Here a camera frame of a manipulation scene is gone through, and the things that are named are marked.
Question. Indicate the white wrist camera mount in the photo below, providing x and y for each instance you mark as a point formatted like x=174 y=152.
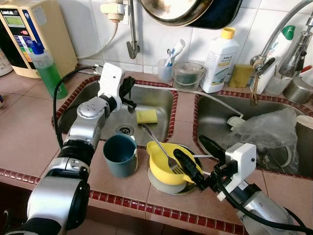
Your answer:
x=110 y=81
x=242 y=159

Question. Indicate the blue-grey mug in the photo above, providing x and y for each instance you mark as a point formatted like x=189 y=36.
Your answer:
x=120 y=156

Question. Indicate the chrome gooseneck faucet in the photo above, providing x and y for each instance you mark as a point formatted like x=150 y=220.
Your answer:
x=276 y=32

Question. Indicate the clear toothbrush cup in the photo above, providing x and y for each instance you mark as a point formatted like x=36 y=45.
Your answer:
x=165 y=73

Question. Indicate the clear plastic bag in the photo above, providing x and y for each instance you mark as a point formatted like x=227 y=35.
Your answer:
x=274 y=132

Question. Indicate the steel wall tap spout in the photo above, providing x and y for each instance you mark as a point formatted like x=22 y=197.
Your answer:
x=133 y=29

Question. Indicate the white bottle yellow cap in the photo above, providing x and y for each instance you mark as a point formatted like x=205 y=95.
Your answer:
x=217 y=63

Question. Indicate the bright yellow sponge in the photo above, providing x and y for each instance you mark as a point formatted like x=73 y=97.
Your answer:
x=146 y=116

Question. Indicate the cream tap diverter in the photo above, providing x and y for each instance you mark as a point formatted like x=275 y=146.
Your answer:
x=113 y=10

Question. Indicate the white bottle green cap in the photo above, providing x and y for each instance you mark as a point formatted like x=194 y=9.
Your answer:
x=281 y=46

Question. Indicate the small steel cup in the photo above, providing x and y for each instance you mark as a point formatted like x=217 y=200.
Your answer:
x=298 y=90

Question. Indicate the clear tub with green scourer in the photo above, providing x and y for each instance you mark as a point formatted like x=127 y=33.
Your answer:
x=188 y=78

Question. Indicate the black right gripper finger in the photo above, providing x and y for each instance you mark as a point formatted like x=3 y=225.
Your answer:
x=188 y=166
x=212 y=149

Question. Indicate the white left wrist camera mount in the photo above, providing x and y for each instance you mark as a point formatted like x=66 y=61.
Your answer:
x=110 y=81

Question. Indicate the stainless steel sink basin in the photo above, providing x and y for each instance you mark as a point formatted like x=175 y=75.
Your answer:
x=215 y=117
x=151 y=98

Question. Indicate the hanging steel pan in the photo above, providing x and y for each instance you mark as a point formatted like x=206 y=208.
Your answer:
x=176 y=12

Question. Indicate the mustard yellow sponge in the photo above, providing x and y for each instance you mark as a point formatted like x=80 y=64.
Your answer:
x=240 y=76

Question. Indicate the cream water ionizer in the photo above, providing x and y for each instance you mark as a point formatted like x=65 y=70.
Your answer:
x=54 y=34

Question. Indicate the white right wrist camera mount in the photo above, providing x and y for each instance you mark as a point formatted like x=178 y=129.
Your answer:
x=242 y=159

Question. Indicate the round steel plate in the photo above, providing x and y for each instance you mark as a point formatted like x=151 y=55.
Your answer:
x=171 y=188

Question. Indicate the clear plastic cup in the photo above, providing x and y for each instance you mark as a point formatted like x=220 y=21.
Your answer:
x=286 y=85

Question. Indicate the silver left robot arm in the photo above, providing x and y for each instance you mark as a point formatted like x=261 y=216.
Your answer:
x=83 y=122

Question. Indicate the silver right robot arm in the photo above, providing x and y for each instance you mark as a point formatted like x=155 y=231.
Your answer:
x=264 y=210

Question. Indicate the green dish soap bottle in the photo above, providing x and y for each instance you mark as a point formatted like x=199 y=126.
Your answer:
x=51 y=78

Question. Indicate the dark blue tray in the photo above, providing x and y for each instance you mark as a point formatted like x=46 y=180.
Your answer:
x=225 y=14

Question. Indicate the yellow plastic bowl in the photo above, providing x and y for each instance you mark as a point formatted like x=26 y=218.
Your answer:
x=159 y=164

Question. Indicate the chrome sprayer head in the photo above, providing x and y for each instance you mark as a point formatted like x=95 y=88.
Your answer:
x=296 y=56

